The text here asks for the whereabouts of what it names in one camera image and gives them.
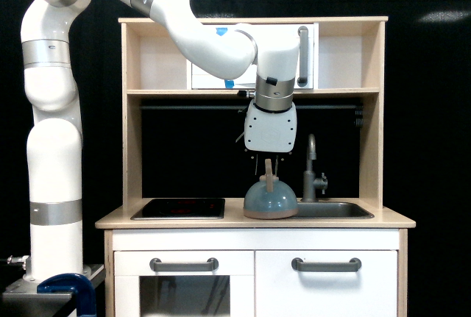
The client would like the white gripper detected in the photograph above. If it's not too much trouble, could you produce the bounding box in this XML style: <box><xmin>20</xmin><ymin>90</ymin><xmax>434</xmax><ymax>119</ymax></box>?
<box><xmin>244</xmin><ymin>101</ymin><xmax>297</xmax><ymax>153</ymax></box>

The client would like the grey-blue toy teapot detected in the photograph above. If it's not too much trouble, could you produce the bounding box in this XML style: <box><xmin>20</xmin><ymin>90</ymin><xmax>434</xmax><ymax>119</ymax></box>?
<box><xmin>243</xmin><ymin>159</ymin><xmax>298</xmax><ymax>219</ymax></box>

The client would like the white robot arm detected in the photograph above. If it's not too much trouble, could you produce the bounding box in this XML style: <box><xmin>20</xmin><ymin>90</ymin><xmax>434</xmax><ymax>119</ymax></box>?
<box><xmin>21</xmin><ymin>0</ymin><xmax>300</xmax><ymax>282</ymax></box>

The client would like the black toy stove top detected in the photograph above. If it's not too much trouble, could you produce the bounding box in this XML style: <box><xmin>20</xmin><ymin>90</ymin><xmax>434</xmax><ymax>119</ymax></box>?
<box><xmin>131</xmin><ymin>198</ymin><xmax>225</xmax><ymax>220</ymax></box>

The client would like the grey toy faucet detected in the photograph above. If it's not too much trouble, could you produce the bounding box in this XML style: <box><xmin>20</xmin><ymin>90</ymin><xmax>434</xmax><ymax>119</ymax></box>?
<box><xmin>302</xmin><ymin>134</ymin><xmax>328</xmax><ymax>202</ymax></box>

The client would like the blue tape piece bottom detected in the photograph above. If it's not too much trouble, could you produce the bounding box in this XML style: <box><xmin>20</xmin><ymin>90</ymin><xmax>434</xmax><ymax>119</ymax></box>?
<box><xmin>224</xmin><ymin>79</ymin><xmax>235</xmax><ymax>89</ymax></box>

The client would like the blue tape piece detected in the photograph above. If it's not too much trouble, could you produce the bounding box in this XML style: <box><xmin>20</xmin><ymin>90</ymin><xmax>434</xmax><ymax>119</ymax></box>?
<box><xmin>216</xmin><ymin>27</ymin><xmax>228</xmax><ymax>36</ymax></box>
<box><xmin>224</xmin><ymin>79</ymin><xmax>235</xmax><ymax>89</ymax></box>

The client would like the grey toy sink basin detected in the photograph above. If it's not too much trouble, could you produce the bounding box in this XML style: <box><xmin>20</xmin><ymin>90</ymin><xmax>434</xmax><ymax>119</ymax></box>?
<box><xmin>294</xmin><ymin>202</ymin><xmax>374</xmax><ymax>219</ymax></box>

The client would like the white microwave door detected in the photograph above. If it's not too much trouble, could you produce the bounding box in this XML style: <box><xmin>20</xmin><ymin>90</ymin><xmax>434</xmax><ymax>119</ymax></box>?
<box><xmin>187</xmin><ymin>23</ymin><xmax>319</xmax><ymax>90</ymax></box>

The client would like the blue tape piece top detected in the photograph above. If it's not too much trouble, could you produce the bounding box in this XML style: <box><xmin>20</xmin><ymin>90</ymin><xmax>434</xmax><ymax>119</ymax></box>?
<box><xmin>216</xmin><ymin>27</ymin><xmax>228</xmax><ymax>36</ymax></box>

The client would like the white oven door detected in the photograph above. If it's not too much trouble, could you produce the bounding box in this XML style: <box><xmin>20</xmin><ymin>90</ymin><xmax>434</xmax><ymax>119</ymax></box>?
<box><xmin>114</xmin><ymin>251</ymin><xmax>255</xmax><ymax>316</ymax></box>

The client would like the white cabinet door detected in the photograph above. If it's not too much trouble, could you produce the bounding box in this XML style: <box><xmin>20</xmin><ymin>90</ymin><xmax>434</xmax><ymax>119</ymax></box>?
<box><xmin>255</xmin><ymin>250</ymin><xmax>397</xmax><ymax>316</ymax></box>

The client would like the blue C-clamp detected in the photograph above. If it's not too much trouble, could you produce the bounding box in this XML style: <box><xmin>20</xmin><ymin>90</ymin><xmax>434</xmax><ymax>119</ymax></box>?
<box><xmin>36</xmin><ymin>273</ymin><xmax>97</xmax><ymax>317</ymax></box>

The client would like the wooden toy kitchen frame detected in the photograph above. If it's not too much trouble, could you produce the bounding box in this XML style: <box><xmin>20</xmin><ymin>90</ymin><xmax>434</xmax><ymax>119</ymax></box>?
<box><xmin>96</xmin><ymin>16</ymin><xmax>416</xmax><ymax>316</ymax></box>

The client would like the grey microwave door handle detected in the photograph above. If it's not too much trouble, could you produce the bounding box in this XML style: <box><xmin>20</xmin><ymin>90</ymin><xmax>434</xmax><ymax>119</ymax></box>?
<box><xmin>297</xmin><ymin>26</ymin><xmax>309</xmax><ymax>87</ymax></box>

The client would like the black hanging rail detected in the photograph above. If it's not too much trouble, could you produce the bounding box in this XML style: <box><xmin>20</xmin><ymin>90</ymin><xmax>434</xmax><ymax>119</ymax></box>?
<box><xmin>140</xmin><ymin>104</ymin><xmax>363</xmax><ymax>111</ymax></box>

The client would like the grey oven door handle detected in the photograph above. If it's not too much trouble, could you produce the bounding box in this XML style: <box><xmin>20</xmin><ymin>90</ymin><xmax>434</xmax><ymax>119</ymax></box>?
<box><xmin>149</xmin><ymin>257</ymin><xmax>219</xmax><ymax>272</ymax></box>

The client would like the grey cabinet door handle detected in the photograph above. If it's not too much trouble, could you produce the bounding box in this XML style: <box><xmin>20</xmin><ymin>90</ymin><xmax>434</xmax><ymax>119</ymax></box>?
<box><xmin>291</xmin><ymin>257</ymin><xmax>362</xmax><ymax>273</ymax></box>

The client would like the grey metal base plate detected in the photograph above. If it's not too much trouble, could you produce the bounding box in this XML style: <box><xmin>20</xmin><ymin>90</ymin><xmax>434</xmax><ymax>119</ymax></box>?
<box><xmin>2</xmin><ymin>264</ymin><xmax>106</xmax><ymax>300</ymax></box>

